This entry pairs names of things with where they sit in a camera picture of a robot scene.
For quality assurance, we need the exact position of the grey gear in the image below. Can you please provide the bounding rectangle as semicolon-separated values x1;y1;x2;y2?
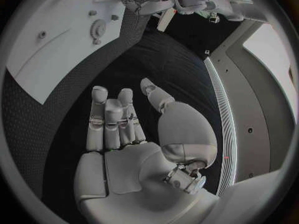
89;19;107;39

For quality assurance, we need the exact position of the white task board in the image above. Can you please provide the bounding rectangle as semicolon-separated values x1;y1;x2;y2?
5;0;133;105

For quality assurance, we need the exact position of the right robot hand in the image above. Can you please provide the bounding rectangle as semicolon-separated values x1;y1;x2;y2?
73;77;219;224

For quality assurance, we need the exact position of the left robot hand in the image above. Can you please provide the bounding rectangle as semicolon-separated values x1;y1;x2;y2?
109;0;176;16

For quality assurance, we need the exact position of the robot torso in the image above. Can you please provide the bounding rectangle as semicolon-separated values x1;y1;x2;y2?
202;19;298;198

